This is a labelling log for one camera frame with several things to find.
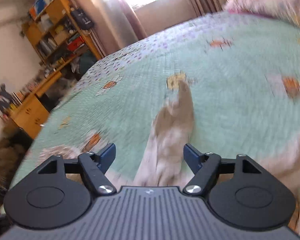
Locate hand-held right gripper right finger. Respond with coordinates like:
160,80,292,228
184,143,263,195

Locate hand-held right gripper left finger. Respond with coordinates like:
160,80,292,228
37,142,117,195

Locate cream printed pants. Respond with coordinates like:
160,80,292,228
40,79,300,220

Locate wooden desk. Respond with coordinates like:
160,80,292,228
5,55,80,140

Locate teal plastic bag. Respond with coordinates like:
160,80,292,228
79,51,100,75

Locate green quilted bee bedspread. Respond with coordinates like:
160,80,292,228
10,12,300,188

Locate dark hanging bag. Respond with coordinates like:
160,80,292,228
70,9,95,30

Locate wooden bookshelf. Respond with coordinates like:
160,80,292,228
21,0,103,67

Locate floral pillow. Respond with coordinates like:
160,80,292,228
224,0,300,28

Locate white air conditioner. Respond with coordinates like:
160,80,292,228
0,6,18,28

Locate wall poster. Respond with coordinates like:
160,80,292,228
0,84,15,120

